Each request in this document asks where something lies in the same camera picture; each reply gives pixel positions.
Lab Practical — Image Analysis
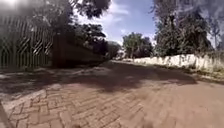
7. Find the row of dark trees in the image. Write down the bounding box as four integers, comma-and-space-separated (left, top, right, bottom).
19, 0, 123, 61

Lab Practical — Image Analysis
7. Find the white wall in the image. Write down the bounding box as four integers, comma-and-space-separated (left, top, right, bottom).
132, 53, 224, 73

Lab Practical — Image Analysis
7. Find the group of tall trees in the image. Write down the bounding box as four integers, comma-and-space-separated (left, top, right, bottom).
150, 0, 224, 58

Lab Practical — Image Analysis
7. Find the metal bar fence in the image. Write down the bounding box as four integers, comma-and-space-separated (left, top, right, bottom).
0, 15, 55, 70

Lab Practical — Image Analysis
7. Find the dark brown wall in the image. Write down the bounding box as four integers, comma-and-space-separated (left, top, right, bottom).
51, 34, 108, 68

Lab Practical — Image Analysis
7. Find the red brick road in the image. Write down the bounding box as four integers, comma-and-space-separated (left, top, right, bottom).
0, 59, 224, 128

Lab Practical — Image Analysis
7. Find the distant clump of trees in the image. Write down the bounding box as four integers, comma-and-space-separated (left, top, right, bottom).
122, 31, 155, 60

